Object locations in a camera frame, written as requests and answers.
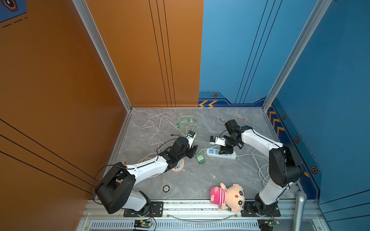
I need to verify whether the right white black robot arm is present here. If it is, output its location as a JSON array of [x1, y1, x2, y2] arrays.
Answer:
[[210, 119, 304, 216]]

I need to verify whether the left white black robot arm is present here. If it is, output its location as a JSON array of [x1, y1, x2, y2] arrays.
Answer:
[[94, 136, 198, 216]]

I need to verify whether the silver metal pole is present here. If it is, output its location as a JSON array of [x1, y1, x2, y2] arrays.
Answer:
[[293, 191, 307, 231]]

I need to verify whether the green multi-head cable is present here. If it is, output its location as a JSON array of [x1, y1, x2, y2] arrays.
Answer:
[[176, 115, 212, 157]]

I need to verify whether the pink plush doll toy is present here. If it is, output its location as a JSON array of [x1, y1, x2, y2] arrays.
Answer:
[[210, 183, 245, 213]]

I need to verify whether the round pink power socket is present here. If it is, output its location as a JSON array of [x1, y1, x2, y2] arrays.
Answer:
[[171, 159, 185, 173]]

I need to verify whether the aluminium front rail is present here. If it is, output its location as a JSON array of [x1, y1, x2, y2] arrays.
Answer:
[[77, 199, 330, 231]]

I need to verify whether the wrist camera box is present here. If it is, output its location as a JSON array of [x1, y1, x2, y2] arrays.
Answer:
[[210, 136, 227, 146], [186, 130, 196, 147]]

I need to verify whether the green charger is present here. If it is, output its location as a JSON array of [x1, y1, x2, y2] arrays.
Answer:
[[197, 156, 205, 165]]

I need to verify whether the white power strip cord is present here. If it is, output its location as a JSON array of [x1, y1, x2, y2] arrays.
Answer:
[[235, 148, 272, 187]]

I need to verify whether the white usb cable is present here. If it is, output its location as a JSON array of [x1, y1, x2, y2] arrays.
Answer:
[[141, 112, 175, 146]]

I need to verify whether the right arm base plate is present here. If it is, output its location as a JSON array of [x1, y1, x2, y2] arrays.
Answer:
[[241, 201, 281, 217]]

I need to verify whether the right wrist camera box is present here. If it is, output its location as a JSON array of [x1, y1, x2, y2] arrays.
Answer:
[[210, 136, 227, 146]]

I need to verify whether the left green circuit board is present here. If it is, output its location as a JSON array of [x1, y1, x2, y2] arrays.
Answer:
[[133, 220, 154, 231]]

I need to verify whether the right green circuit board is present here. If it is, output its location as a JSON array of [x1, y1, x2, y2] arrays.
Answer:
[[258, 220, 280, 231]]

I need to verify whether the black usb cable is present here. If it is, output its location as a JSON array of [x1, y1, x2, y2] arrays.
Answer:
[[156, 133, 183, 154]]

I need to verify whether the pink multi-head cable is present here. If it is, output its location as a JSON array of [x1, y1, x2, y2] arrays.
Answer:
[[216, 114, 249, 123]]

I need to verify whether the green circuit board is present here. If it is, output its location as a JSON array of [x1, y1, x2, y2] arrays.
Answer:
[[258, 220, 280, 231], [133, 220, 154, 231]]

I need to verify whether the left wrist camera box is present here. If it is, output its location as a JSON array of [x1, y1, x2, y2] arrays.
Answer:
[[186, 130, 196, 147]]

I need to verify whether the white blue power strip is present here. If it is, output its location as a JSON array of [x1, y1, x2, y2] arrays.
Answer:
[[206, 148, 237, 160]]

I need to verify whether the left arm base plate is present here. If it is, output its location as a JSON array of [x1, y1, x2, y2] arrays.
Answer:
[[123, 201, 164, 218]]

